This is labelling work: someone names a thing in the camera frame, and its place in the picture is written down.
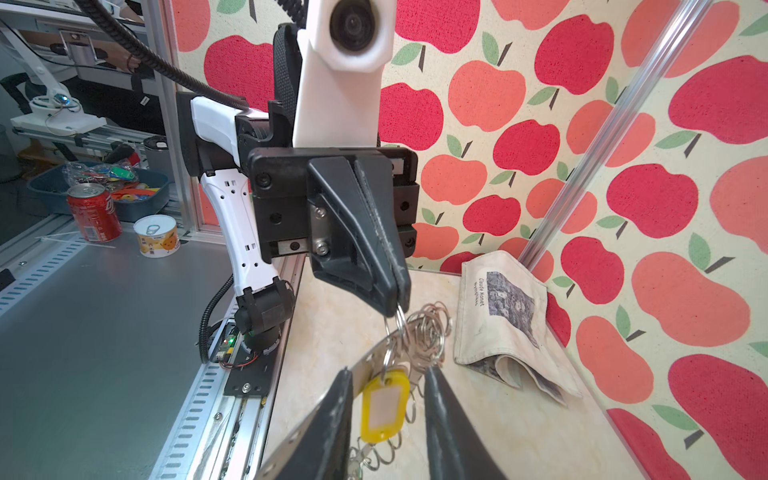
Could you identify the small food can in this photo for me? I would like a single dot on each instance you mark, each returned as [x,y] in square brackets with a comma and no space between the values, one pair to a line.
[157,235]

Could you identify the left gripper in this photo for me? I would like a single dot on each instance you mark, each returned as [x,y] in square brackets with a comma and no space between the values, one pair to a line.
[358,208]

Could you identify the yellow tag key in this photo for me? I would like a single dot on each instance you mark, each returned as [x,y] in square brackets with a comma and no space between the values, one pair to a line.
[384,401]

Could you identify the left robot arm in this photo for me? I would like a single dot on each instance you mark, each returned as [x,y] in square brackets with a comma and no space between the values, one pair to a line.
[217,139]

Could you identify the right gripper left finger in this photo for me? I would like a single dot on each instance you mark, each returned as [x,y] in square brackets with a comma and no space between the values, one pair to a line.
[318,447]

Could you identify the printed canvas tote bag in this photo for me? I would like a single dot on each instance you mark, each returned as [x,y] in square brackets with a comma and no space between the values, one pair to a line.
[501,328]

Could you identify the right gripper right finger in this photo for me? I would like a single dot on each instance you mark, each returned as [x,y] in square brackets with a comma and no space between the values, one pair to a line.
[455,450]

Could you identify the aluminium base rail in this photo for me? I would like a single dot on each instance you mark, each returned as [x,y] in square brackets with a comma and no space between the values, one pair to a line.
[222,426]

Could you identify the red soda can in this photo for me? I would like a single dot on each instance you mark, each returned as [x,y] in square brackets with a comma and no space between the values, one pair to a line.
[94,212]

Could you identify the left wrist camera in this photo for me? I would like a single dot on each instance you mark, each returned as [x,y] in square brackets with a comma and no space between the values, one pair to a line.
[345,46]

